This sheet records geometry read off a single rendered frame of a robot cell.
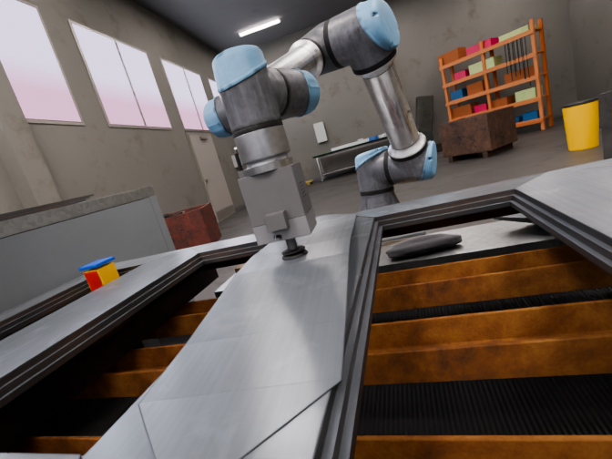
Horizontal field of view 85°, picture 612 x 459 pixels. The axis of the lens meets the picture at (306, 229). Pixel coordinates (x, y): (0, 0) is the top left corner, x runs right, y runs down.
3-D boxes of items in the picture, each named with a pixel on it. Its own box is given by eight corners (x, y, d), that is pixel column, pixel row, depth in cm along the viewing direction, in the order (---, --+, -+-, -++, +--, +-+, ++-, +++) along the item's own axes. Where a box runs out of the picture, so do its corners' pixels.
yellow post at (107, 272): (127, 337, 88) (97, 270, 83) (112, 339, 89) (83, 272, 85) (140, 326, 92) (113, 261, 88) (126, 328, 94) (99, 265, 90)
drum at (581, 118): (610, 144, 475) (606, 96, 461) (576, 152, 483) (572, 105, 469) (589, 143, 517) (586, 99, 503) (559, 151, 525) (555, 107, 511)
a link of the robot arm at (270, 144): (276, 124, 45) (221, 141, 47) (285, 158, 46) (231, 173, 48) (288, 125, 52) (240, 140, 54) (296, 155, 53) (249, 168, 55)
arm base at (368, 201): (360, 216, 127) (355, 189, 125) (401, 209, 124) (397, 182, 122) (358, 223, 113) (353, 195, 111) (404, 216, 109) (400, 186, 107)
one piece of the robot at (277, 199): (217, 157, 45) (253, 268, 49) (279, 138, 43) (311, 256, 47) (242, 153, 54) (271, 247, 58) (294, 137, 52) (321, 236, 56)
